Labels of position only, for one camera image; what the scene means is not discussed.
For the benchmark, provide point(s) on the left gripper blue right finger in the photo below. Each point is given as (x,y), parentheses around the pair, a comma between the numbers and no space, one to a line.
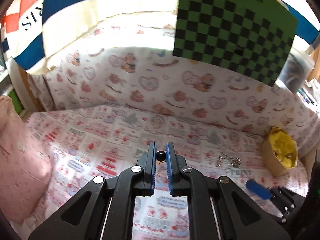
(218,208)

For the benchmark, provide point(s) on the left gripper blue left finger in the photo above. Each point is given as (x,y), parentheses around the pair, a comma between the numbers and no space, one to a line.
(103,208)

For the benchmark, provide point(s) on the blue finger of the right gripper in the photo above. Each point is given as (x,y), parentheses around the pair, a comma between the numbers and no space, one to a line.
(259,190)

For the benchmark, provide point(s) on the small gold black earring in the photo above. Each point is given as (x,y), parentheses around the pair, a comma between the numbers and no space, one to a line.
(161,157)

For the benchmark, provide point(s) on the gold octagonal jewelry box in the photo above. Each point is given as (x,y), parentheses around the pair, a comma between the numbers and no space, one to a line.
(270,160)

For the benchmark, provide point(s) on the yellow cloth in box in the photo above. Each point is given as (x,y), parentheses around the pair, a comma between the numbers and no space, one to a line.
(284,148)

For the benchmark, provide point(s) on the christmas print cloth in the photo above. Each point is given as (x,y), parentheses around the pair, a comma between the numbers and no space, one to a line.
(105,140)

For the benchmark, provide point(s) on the pink pillow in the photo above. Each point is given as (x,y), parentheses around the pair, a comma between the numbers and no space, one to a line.
(26,169)

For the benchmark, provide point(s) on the clear plastic jar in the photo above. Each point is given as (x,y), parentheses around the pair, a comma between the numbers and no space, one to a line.
(296,69)

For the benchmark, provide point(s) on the teddy bear print cloth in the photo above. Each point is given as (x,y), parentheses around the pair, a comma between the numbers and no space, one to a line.
(127,60)

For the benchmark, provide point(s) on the green checkered tissue box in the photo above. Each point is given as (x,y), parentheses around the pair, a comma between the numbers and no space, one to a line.
(250,37)

